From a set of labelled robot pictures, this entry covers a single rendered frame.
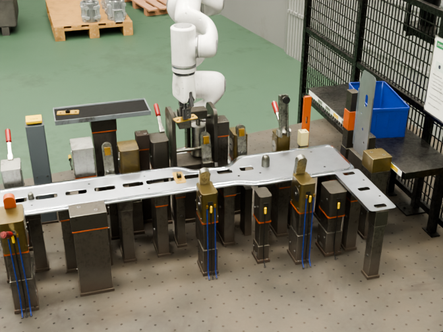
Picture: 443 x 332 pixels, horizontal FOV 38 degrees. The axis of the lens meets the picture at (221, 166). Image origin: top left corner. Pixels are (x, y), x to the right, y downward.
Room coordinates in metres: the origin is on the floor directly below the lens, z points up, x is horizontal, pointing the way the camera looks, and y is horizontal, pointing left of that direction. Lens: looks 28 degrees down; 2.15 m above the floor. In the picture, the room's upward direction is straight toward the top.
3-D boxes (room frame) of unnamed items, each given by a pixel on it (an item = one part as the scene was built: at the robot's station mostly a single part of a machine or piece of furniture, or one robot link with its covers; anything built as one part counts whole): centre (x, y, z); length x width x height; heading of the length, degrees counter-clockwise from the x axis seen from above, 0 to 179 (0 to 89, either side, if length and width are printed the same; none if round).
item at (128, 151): (2.18, 0.36, 0.89); 0.12 x 0.08 x 0.38; 16
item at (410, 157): (2.51, -0.65, 1.01); 0.90 x 0.22 x 0.03; 16
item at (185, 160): (2.29, 0.12, 0.94); 0.18 x 0.13 x 0.49; 106
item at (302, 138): (2.33, -0.33, 0.88); 0.04 x 0.04 x 0.37; 16
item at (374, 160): (2.14, -0.59, 0.88); 0.08 x 0.08 x 0.36; 16
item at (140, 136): (2.24, 0.31, 0.90); 0.05 x 0.05 x 0.40; 16
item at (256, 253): (1.96, -0.15, 0.84); 0.10 x 0.05 x 0.29; 16
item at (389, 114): (2.49, -0.65, 1.09); 0.30 x 0.17 x 0.13; 7
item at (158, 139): (2.26, 0.25, 0.89); 0.12 x 0.07 x 0.38; 16
